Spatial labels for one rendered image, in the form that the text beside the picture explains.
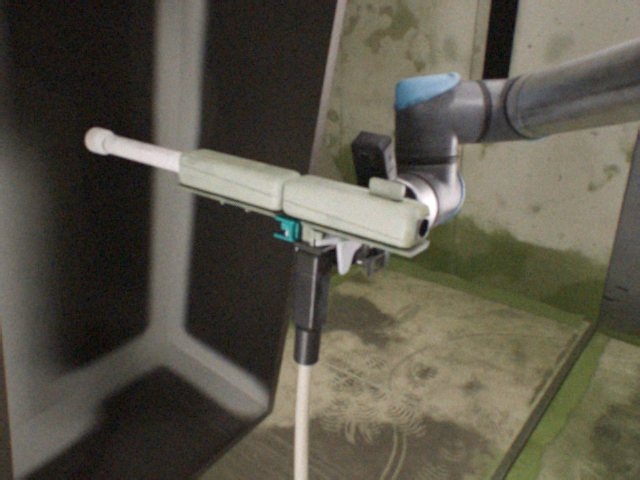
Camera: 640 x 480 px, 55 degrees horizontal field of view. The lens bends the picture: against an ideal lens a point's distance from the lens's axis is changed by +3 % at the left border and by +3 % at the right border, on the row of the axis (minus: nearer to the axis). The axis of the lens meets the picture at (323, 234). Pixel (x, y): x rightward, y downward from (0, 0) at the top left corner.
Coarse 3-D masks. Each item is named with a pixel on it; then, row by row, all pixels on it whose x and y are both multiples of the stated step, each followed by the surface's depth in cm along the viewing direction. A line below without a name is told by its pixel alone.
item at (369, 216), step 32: (96, 128) 80; (160, 160) 73; (192, 160) 68; (224, 160) 67; (224, 192) 67; (256, 192) 64; (288, 192) 61; (320, 192) 60; (352, 192) 59; (384, 192) 57; (320, 224) 61; (352, 224) 58; (384, 224) 56; (416, 224) 55; (320, 256) 63; (320, 288) 64; (320, 320) 66
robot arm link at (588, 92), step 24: (624, 48) 62; (552, 72) 74; (576, 72) 68; (600, 72) 64; (624, 72) 61; (504, 96) 83; (528, 96) 77; (552, 96) 72; (576, 96) 68; (600, 96) 64; (624, 96) 61; (504, 120) 83; (528, 120) 79; (552, 120) 74; (576, 120) 71; (600, 120) 68; (624, 120) 65
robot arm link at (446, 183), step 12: (396, 168) 87; (408, 168) 85; (420, 168) 84; (432, 168) 84; (444, 168) 84; (456, 168) 86; (432, 180) 83; (444, 180) 84; (456, 180) 87; (432, 192) 81; (444, 192) 84; (456, 192) 87; (444, 204) 84; (456, 204) 88; (444, 216) 86
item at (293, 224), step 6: (276, 216) 63; (282, 216) 64; (288, 216) 64; (294, 216) 64; (282, 222) 63; (288, 222) 63; (294, 222) 62; (300, 222) 63; (282, 228) 63; (288, 228) 63; (294, 228) 63; (300, 228) 63; (276, 234) 64; (282, 234) 64; (294, 234) 63; (300, 234) 64; (288, 240) 63; (294, 240) 63
